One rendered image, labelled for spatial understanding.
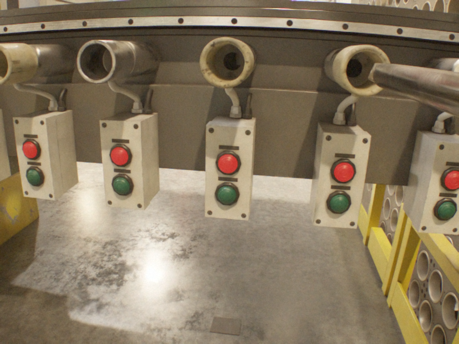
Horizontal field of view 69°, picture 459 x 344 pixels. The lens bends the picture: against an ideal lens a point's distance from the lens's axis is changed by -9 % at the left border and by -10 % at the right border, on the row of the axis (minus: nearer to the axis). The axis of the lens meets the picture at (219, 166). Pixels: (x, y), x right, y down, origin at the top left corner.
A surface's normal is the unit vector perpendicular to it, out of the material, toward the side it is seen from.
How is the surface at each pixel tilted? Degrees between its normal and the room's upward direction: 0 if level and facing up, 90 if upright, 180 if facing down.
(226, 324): 0
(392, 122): 90
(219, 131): 90
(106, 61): 88
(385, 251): 0
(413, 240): 90
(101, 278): 0
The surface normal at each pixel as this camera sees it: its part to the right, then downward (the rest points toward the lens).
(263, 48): -0.15, 0.30
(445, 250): 0.03, -0.95
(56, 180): 0.99, 0.07
